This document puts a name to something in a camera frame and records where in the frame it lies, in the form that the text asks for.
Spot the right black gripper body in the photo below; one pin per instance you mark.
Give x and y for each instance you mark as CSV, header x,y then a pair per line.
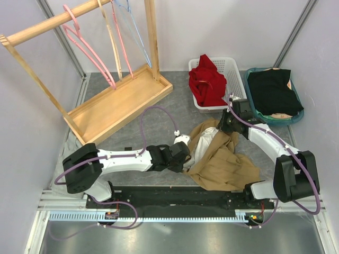
x,y
228,123

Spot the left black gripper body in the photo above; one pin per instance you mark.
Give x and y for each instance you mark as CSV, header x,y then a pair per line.
x,y
176,166

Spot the tan skirt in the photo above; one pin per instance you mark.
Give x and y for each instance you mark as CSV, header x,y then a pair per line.
x,y
214,164

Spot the pink wire hanger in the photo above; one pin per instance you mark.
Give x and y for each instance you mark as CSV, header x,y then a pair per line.
x,y
121,40

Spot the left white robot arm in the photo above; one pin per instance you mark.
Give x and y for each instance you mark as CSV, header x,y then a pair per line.
x,y
84,169

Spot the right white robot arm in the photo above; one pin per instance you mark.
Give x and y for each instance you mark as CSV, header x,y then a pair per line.
x,y
295,174

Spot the wooden hanger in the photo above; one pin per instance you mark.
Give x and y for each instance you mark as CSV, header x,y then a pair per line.
x,y
114,46

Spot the pink plastic hanger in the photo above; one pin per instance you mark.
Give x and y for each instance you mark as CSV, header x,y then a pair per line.
x,y
75,36

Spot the red garment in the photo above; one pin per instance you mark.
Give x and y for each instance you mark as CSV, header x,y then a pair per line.
x,y
207,85

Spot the black garment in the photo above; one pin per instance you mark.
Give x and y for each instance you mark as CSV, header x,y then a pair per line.
x,y
271,92

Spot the teal plastic basket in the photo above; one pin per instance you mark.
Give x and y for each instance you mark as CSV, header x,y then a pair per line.
x,y
267,119

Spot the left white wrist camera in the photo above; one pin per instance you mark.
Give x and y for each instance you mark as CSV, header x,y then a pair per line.
x,y
182,138

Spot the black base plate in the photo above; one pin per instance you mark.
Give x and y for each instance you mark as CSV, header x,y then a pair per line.
x,y
166,202

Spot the slotted cable duct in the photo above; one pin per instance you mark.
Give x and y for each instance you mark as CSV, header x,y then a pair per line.
x,y
78,216

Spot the blue wire hanger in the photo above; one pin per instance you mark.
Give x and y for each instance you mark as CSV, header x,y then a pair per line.
x,y
128,17

